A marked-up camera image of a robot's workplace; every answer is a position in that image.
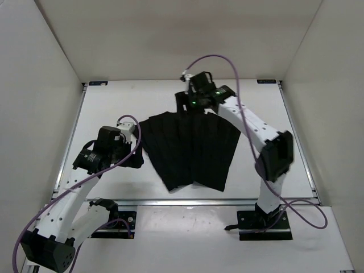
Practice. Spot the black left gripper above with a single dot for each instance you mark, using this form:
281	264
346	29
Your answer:
137	158

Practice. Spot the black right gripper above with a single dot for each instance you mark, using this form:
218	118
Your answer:
183	99

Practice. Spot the black pleated skirt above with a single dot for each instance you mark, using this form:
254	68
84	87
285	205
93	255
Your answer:
187	149

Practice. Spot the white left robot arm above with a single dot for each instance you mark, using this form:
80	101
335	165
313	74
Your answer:
56	238

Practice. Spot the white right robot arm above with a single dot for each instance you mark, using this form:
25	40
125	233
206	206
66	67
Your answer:
272	149

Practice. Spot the dark left corner label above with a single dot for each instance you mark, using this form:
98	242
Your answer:
98	83

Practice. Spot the dark corner label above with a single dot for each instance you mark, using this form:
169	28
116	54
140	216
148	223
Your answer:
98	83
266	81

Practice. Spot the dark right corner label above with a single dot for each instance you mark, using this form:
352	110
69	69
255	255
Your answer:
266	81

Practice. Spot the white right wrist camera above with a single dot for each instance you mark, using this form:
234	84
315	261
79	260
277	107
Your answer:
186	79

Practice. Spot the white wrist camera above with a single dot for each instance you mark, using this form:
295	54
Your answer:
126	130
186	79

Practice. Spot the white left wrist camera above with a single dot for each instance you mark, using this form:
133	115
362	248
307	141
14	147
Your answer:
126	130

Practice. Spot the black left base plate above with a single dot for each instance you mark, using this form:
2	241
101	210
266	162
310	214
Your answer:
121	226

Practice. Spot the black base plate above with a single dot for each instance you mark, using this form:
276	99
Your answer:
121	226
252	229

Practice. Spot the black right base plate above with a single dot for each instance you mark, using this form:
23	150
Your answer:
252	229

